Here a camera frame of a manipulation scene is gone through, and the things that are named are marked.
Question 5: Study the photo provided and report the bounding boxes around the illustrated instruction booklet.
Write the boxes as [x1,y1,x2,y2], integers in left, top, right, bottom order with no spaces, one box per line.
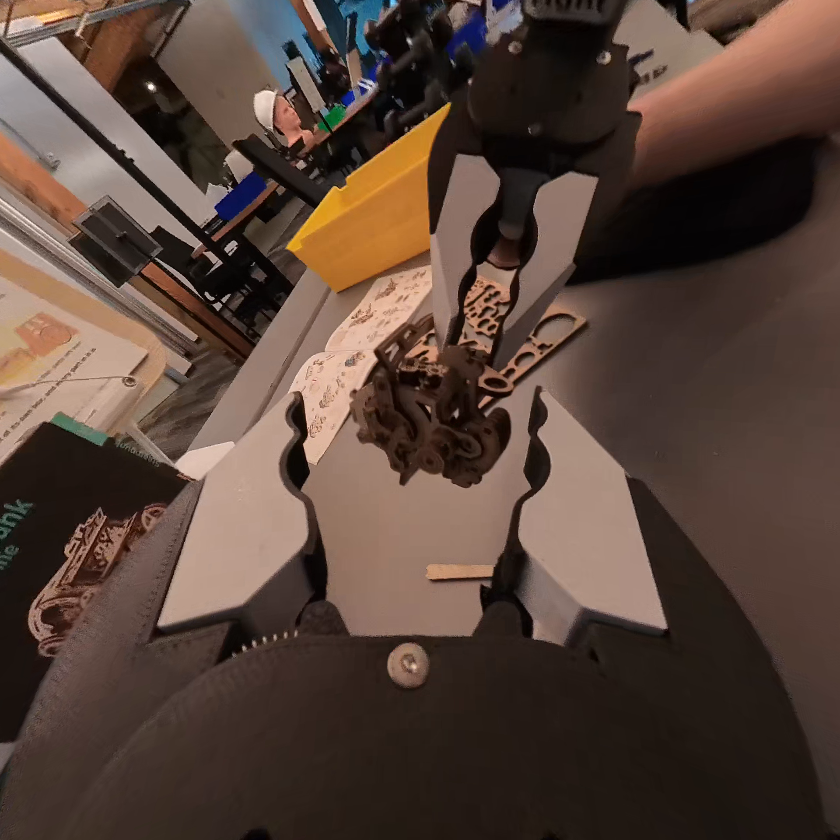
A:
[289,266,434,466]

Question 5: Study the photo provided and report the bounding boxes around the blue plastic bin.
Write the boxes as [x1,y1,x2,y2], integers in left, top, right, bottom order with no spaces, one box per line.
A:
[214,172,266,221]

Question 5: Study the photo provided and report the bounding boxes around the person's right forearm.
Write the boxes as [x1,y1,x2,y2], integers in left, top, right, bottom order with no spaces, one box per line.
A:
[626,0,840,191]

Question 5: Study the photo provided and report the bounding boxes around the mannequin head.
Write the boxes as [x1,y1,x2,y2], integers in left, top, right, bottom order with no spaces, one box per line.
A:
[272,98,316,148]

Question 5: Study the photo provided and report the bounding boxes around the black model kit box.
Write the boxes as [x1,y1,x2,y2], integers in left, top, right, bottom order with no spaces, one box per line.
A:
[0,413,198,742]

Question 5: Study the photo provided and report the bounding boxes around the black framed sign holder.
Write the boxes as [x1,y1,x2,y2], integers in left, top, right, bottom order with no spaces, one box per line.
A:
[69,195,164,288]

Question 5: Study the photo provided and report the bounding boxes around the dark wooden mechanical model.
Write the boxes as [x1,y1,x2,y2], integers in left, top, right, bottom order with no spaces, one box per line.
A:
[350,315,513,490]

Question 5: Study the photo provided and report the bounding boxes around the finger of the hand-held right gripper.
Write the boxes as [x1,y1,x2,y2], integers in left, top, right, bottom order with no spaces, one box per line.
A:
[430,155,502,353]
[500,172,601,355]

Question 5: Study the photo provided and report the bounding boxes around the black metal pole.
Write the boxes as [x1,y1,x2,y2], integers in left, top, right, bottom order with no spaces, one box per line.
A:
[0,36,293,296]

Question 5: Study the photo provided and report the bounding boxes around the printed display board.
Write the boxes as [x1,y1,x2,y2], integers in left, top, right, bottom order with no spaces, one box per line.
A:
[0,249,168,460]

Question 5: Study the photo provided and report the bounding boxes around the yellow plastic bin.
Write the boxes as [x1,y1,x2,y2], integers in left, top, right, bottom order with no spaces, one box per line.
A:
[287,101,454,293]

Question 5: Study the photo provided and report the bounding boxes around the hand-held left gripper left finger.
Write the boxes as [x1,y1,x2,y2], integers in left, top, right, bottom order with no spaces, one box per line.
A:
[157,392,329,636]

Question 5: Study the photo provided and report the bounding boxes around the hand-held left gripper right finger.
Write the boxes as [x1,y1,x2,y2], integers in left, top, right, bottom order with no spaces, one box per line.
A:
[508,387,669,647]

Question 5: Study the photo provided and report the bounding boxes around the wooden cut-out part sheet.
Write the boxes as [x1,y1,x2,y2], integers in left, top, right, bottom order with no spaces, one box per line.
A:
[453,276,587,411]

